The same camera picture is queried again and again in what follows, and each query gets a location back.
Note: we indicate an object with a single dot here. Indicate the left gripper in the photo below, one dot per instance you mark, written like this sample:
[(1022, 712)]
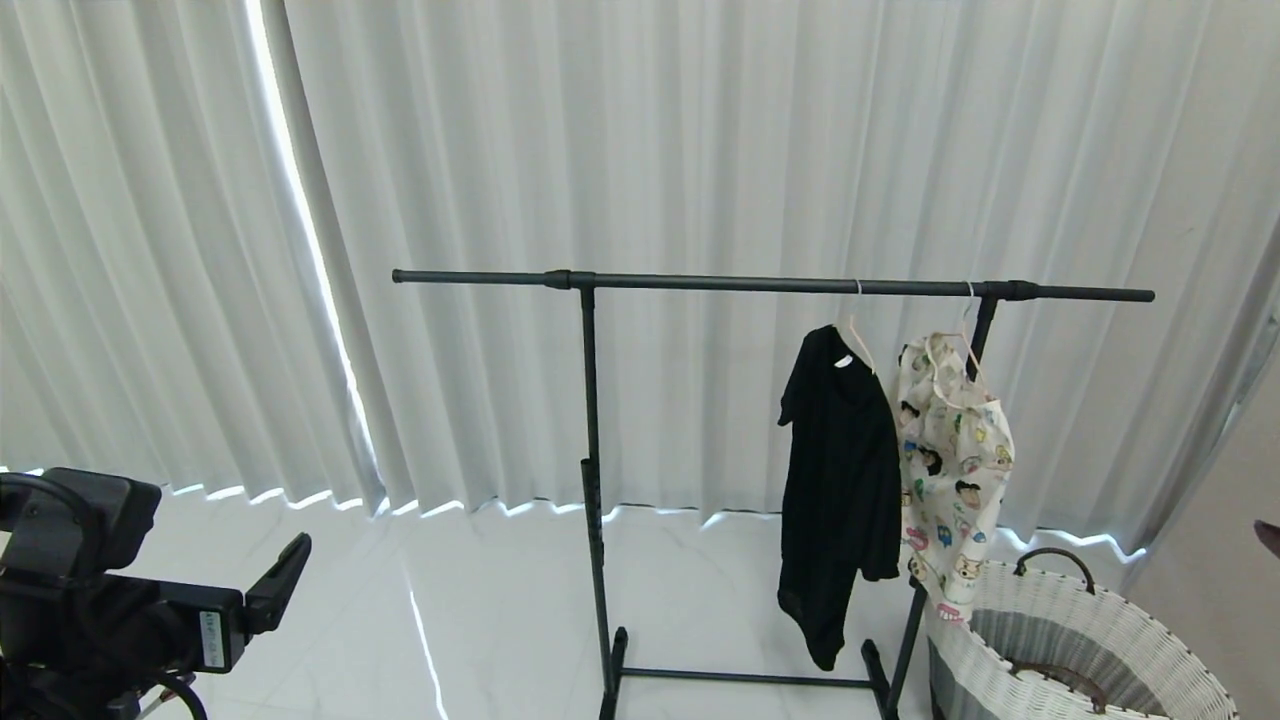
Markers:
[(100, 630)]

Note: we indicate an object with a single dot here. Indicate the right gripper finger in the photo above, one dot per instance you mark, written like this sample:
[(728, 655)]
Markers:
[(1270, 538)]

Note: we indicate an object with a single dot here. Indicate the cream printed garment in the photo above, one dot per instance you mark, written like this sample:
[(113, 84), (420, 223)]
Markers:
[(955, 480)]

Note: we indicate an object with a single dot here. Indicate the pink clothes hanger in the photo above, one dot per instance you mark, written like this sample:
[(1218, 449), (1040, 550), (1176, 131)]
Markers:
[(975, 365), (866, 355)]

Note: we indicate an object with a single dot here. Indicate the black garment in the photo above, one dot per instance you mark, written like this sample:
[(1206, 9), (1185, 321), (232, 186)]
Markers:
[(840, 480)]

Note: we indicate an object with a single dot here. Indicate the white laundry basket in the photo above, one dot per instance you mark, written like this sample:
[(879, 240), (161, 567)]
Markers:
[(1080, 620)]

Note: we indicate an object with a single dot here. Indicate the black clothes rack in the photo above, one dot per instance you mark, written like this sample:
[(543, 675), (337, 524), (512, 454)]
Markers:
[(750, 284)]

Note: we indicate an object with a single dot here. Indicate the white curtain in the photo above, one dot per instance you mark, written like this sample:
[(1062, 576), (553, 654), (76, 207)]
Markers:
[(700, 130)]

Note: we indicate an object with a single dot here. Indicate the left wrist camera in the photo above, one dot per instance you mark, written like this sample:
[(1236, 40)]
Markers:
[(80, 515)]

